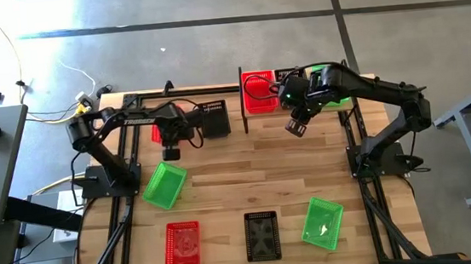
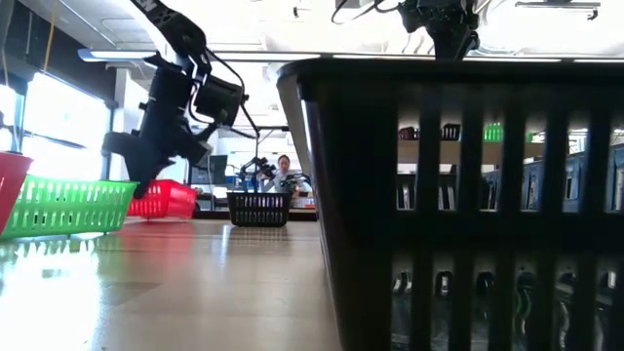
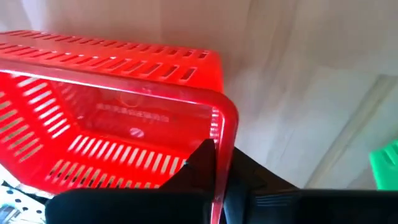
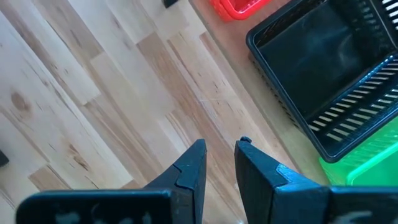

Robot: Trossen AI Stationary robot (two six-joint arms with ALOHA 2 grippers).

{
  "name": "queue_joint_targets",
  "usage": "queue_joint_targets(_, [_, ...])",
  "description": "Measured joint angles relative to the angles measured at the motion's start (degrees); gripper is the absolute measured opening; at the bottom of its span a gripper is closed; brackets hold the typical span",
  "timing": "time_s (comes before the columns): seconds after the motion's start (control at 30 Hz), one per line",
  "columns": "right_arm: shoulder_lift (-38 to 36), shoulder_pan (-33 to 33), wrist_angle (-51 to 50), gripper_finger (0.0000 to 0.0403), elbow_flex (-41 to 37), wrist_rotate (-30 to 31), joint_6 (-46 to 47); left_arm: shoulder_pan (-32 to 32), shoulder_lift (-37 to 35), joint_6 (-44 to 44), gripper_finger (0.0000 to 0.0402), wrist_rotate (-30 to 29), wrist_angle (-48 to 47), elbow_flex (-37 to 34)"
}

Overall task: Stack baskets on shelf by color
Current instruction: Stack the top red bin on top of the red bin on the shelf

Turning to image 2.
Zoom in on blue storage bin rack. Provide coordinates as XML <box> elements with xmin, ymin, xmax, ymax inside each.
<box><xmin>480</xmin><ymin>143</ymin><xmax>624</xmax><ymax>215</ymax></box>

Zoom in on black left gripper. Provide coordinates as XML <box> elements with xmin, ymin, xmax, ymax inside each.
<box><xmin>100</xmin><ymin>54</ymin><xmax>216</xmax><ymax>199</ymax></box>

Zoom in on black computer monitor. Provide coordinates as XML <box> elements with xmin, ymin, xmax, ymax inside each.
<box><xmin>188</xmin><ymin>154</ymin><xmax>229</xmax><ymax>186</ymax></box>

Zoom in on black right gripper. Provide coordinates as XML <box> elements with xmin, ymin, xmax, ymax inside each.
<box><xmin>397</xmin><ymin>0</ymin><xmax>482</xmax><ymax>62</ymax></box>

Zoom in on red plastic slotted basket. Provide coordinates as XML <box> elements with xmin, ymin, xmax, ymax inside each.
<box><xmin>127</xmin><ymin>178</ymin><xmax>198</xmax><ymax>220</ymax></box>
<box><xmin>0</xmin><ymin>151</ymin><xmax>34</xmax><ymax>236</ymax></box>

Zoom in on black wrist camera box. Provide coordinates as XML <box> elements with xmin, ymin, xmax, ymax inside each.
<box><xmin>193</xmin><ymin>72</ymin><xmax>246</xmax><ymax>129</ymax></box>

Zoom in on ceiling rail fixture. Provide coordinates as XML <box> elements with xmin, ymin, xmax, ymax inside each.
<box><xmin>515</xmin><ymin>0</ymin><xmax>602</xmax><ymax>21</ymax></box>

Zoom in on green plastic slotted basket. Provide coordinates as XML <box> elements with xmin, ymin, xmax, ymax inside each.
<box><xmin>482</xmin><ymin>121</ymin><xmax>504</xmax><ymax>143</ymax></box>
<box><xmin>0</xmin><ymin>174</ymin><xmax>139</xmax><ymax>241</ymax></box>

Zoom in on person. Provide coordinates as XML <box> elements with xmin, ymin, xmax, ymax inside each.
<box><xmin>261</xmin><ymin>153</ymin><xmax>313</xmax><ymax>194</ymax></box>

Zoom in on black metal shelf, wooden top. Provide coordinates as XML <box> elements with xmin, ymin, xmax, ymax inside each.
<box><xmin>397</xmin><ymin>139</ymin><xmax>537</xmax><ymax>166</ymax></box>

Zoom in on black plastic slotted basket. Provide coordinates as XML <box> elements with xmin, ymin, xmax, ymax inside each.
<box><xmin>276</xmin><ymin>57</ymin><xmax>624</xmax><ymax>351</ymax></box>
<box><xmin>225</xmin><ymin>190</ymin><xmax>293</xmax><ymax>228</ymax></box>
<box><xmin>398</xmin><ymin>123</ymin><xmax>462</xmax><ymax>142</ymax></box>

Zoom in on yellow hanging cable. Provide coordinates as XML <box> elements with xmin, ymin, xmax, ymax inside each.
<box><xmin>41</xmin><ymin>0</ymin><xmax>58</xmax><ymax>73</ymax></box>

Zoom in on long ceiling light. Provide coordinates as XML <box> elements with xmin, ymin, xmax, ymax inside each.
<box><xmin>76</xmin><ymin>47</ymin><xmax>322</xmax><ymax>63</ymax></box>

